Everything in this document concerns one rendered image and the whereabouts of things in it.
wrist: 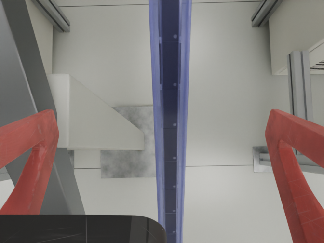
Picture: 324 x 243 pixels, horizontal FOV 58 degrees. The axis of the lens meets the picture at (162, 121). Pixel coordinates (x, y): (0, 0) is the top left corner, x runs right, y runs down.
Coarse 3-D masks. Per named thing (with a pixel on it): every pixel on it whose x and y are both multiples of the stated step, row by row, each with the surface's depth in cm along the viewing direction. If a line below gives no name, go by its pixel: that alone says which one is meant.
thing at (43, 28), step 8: (32, 8) 86; (32, 16) 86; (40, 16) 92; (32, 24) 86; (40, 24) 92; (48, 24) 98; (40, 32) 92; (48, 32) 98; (40, 40) 92; (48, 40) 98; (40, 48) 92; (48, 48) 98; (48, 56) 98; (48, 64) 97; (48, 72) 97
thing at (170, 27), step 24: (168, 0) 9; (168, 24) 10; (168, 48) 10; (168, 72) 11; (168, 96) 11; (168, 120) 12; (168, 144) 13; (168, 168) 14; (168, 192) 14; (168, 216) 16; (168, 240) 17
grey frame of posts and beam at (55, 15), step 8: (32, 0) 85; (40, 0) 85; (48, 0) 88; (40, 8) 90; (48, 8) 90; (56, 8) 95; (48, 16) 95; (56, 16) 96; (64, 16) 102; (56, 24) 101; (64, 24) 102; (0, 176) 61; (8, 176) 64
